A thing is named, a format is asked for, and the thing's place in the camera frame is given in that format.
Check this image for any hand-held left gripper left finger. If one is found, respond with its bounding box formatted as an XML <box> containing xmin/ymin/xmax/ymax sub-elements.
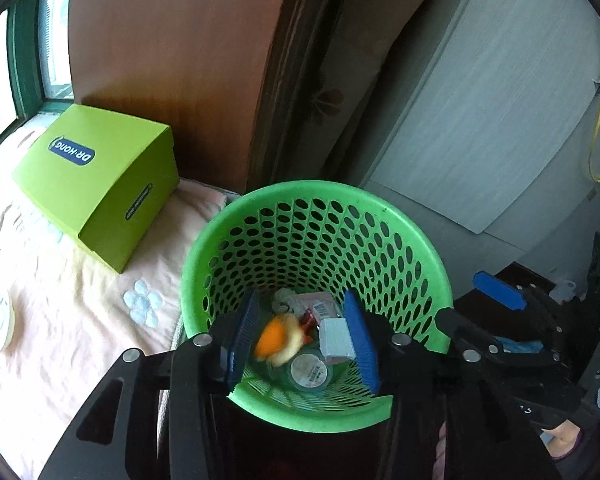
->
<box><xmin>37</xmin><ymin>289</ymin><xmax>261</xmax><ymax>480</ymax></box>

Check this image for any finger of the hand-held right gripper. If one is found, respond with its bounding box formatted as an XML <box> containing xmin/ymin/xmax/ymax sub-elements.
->
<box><xmin>472</xmin><ymin>271</ymin><xmax>581</xmax><ymax>341</ymax></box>
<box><xmin>435</xmin><ymin>307</ymin><xmax>506</xmax><ymax>361</ymax></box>

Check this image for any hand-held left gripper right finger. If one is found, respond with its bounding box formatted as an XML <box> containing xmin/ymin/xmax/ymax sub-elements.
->
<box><xmin>342</xmin><ymin>289</ymin><xmax>563</xmax><ymax>480</ymax></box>

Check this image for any white foam block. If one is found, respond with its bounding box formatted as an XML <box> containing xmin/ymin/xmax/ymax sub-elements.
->
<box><xmin>319</xmin><ymin>317</ymin><xmax>356</xmax><ymax>359</ymax></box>

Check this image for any orange peel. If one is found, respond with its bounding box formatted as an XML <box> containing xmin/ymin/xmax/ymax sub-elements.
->
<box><xmin>255</xmin><ymin>315</ymin><xmax>306</xmax><ymax>363</ymax></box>

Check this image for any pink packet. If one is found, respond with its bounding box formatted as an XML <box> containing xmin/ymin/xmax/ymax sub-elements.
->
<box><xmin>300</xmin><ymin>295</ymin><xmax>343</xmax><ymax>321</ymax></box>

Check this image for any red snack wrapper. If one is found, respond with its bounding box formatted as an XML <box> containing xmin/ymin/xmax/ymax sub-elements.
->
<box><xmin>300</xmin><ymin>310</ymin><xmax>318</xmax><ymax>343</ymax></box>

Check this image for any green mesh plastic basket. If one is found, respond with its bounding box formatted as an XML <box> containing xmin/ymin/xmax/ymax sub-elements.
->
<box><xmin>180</xmin><ymin>180</ymin><xmax>455</xmax><ymax>433</ymax></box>

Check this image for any white crumpled paper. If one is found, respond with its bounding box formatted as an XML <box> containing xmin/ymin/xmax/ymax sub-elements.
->
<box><xmin>272</xmin><ymin>287</ymin><xmax>301</xmax><ymax>313</ymax></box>

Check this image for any person's foot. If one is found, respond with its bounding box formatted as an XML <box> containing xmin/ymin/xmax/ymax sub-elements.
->
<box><xmin>542</xmin><ymin>420</ymin><xmax>588</xmax><ymax>463</ymax></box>

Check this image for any pink flowered blanket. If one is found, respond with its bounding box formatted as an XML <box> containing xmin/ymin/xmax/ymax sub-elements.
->
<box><xmin>0</xmin><ymin>120</ymin><xmax>231</xmax><ymax>466</ymax></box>

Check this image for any white wardrobe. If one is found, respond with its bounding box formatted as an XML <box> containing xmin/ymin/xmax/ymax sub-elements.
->
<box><xmin>365</xmin><ymin>0</ymin><xmax>600</xmax><ymax>256</ymax></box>

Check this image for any green cardboard box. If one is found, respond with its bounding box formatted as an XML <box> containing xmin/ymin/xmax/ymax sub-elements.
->
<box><xmin>11</xmin><ymin>104</ymin><xmax>182</xmax><ymax>275</ymax></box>

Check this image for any beige floral padded panel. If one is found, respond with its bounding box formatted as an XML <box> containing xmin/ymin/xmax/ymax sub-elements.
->
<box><xmin>275</xmin><ymin>0</ymin><xmax>461</xmax><ymax>181</ymax></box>

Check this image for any brown wooden board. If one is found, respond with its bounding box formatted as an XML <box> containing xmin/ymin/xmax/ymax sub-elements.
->
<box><xmin>70</xmin><ymin>0</ymin><xmax>301</xmax><ymax>196</ymax></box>

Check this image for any apartment building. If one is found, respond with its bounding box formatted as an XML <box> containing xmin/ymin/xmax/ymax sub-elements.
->
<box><xmin>39</xmin><ymin>0</ymin><xmax>75</xmax><ymax>98</ymax></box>

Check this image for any dark green window frame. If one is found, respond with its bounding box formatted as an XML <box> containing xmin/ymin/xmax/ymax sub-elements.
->
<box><xmin>0</xmin><ymin>0</ymin><xmax>76</xmax><ymax>171</ymax></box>

